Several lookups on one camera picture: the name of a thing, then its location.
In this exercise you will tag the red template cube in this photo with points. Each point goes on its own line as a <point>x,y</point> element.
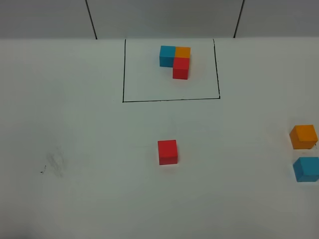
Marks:
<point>180,68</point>

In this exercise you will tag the blue template cube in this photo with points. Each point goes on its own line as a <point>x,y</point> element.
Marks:
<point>166,56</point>

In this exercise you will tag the orange template cube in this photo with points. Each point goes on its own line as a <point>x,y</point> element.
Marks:
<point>182,52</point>

